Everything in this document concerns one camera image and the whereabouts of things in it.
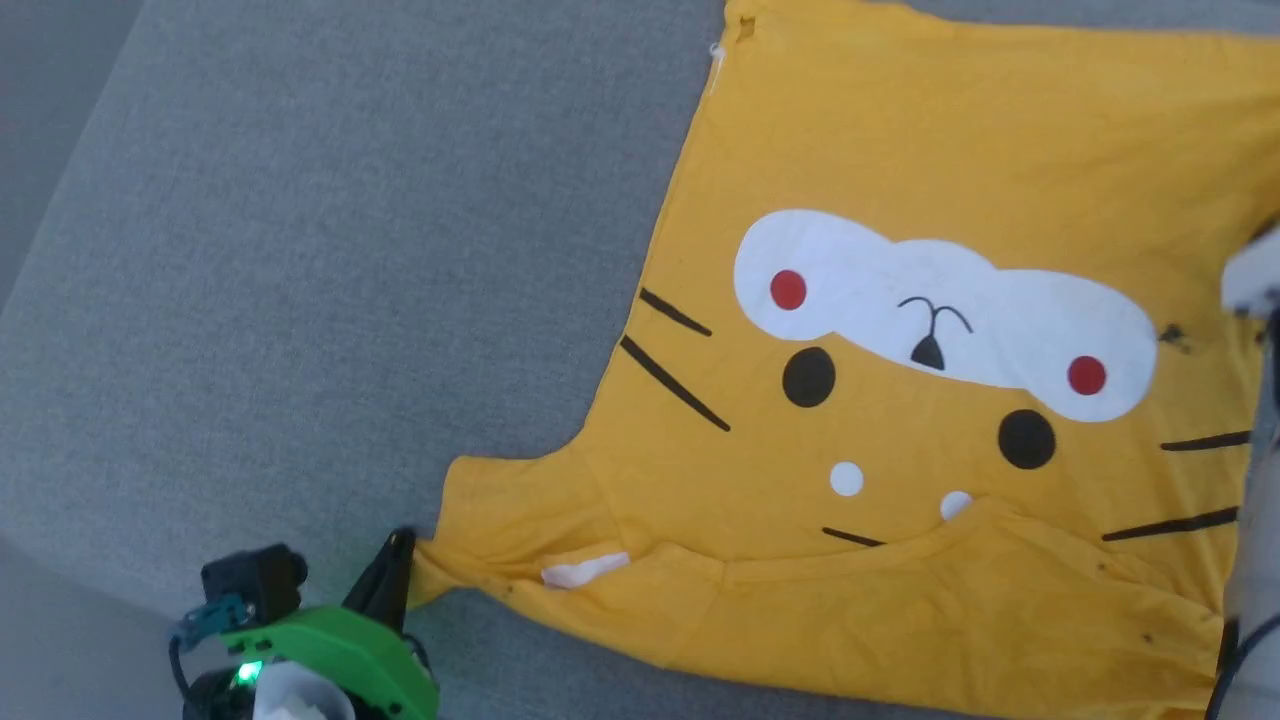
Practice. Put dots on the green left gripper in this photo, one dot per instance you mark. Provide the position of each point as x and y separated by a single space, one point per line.
350 650

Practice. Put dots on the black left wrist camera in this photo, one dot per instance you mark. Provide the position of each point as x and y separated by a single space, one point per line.
255 580

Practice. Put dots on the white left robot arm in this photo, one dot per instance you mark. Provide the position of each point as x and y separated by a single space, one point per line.
295 700

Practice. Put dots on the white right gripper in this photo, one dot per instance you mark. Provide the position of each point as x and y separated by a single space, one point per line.
1255 275

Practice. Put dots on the yellow cartoon face t-shirt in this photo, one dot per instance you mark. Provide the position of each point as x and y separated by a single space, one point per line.
900 520

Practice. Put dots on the grey fabric sofa seat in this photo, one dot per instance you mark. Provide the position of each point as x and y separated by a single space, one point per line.
350 250

